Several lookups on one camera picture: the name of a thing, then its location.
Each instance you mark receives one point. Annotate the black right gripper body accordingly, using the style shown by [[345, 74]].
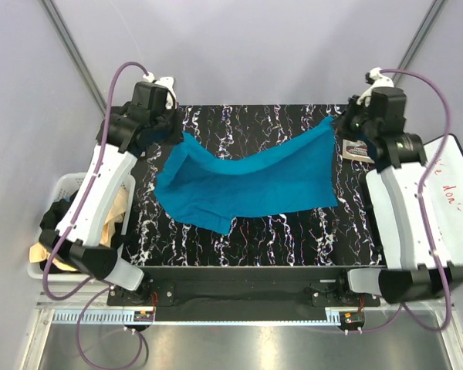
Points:
[[355, 120]]

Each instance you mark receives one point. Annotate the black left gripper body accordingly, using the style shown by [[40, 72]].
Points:
[[167, 127]]

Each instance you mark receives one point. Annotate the blue t-shirt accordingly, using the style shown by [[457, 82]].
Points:
[[197, 188]]

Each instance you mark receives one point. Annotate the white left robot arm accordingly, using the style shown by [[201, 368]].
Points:
[[79, 233]]

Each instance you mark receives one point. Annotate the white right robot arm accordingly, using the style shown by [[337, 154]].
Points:
[[404, 213]]

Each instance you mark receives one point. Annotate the Brideshead Revisited paperback book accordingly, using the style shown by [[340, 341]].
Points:
[[356, 151]]

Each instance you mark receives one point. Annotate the white whiteboard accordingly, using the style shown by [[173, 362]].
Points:
[[445, 187]]

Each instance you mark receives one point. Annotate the white laundry basket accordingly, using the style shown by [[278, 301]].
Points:
[[113, 233]]

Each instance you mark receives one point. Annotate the black t-shirt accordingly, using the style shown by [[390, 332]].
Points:
[[54, 216]]

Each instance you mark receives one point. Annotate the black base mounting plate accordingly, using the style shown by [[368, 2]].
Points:
[[243, 294]]

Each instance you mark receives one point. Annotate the cream t-shirt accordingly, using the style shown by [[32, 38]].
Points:
[[112, 216]]

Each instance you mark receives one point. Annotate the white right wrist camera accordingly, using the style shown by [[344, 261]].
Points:
[[376, 79]]

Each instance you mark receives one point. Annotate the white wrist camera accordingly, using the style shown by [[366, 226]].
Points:
[[376, 79], [168, 83]]

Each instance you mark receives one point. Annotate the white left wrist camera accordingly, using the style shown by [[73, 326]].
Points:
[[168, 83]]

